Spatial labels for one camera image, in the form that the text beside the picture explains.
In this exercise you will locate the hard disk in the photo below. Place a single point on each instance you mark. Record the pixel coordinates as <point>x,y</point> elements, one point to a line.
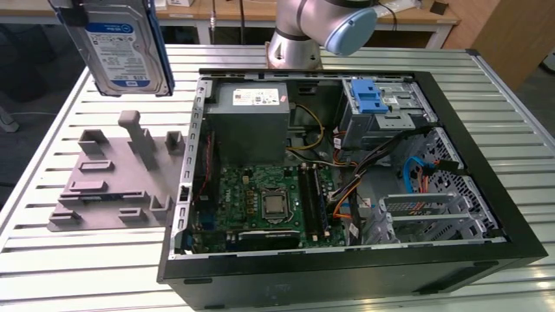
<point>116,48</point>

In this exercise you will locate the black graphics card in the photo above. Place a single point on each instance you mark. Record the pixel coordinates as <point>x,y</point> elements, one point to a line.
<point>268,239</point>

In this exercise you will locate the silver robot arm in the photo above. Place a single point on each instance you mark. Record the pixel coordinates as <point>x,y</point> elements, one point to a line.
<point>295,19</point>

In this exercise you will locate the wooden cabinet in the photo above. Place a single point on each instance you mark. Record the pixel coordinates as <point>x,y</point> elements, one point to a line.
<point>511,39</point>

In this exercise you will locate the black PC case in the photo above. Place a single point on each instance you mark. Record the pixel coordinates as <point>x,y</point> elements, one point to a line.
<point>303,286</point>

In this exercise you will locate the small dark box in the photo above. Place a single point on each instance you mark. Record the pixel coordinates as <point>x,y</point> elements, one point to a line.
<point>440,8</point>

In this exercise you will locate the black RAM stick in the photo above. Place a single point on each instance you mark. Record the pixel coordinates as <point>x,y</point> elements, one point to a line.
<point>321,201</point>

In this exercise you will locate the grey metal foot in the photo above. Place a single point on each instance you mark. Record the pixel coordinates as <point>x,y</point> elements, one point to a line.
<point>8,122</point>

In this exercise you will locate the white box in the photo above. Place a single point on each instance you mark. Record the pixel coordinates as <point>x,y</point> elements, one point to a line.
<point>180,2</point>

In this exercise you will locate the silver drive cage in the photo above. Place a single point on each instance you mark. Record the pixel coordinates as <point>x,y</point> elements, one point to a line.
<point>389,122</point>

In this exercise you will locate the blue plastic drive latch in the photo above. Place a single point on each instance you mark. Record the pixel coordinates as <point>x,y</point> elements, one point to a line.
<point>368,97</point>

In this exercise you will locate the silver CPU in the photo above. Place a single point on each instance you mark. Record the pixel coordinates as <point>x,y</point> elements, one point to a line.
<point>273,204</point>

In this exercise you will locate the grey power supply unit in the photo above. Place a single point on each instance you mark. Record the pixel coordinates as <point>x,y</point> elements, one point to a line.
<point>247,136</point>

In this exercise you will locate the silver disk bay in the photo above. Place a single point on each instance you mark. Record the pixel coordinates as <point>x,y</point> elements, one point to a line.
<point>433,218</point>

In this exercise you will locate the grey parts rack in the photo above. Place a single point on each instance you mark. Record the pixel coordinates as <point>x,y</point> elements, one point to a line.
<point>121,182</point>

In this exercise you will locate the green motherboard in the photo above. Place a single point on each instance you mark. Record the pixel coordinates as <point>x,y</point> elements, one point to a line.
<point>236,195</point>

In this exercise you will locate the wooden desk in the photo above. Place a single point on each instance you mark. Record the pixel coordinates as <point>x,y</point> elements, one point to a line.
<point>203,11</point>

